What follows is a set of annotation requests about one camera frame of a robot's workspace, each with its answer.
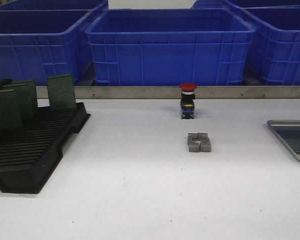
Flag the blue crate rear left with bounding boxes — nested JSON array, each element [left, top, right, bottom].
[[0, 0, 108, 11]]

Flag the green board middle left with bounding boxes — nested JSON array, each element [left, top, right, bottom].
[[0, 89, 23, 130]]

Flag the grey metal pipe clamp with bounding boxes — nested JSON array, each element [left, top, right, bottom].
[[187, 132, 212, 153]]

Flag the silver metal tray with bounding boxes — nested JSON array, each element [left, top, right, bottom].
[[267, 120, 300, 162]]

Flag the blue crate centre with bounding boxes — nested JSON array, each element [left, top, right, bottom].
[[85, 8, 254, 87]]

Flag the red emergency stop button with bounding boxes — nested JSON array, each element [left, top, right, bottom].
[[179, 83, 198, 119]]

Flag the green board back left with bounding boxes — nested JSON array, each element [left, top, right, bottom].
[[2, 79, 38, 121]]

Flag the black slotted board rack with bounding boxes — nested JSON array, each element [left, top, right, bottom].
[[0, 102, 90, 194]]

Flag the green board rear rack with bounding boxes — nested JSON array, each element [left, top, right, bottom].
[[46, 74, 77, 111]]

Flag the blue crate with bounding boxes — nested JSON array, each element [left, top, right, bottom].
[[85, 8, 254, 87], [0, 10, 94, 86], [192, 0, 300, 9], [0, 0, 108, 11], [242, 7, 300, 86]]

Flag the blue crate rear right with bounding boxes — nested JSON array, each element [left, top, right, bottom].
[[192, 0, 300, 9]]

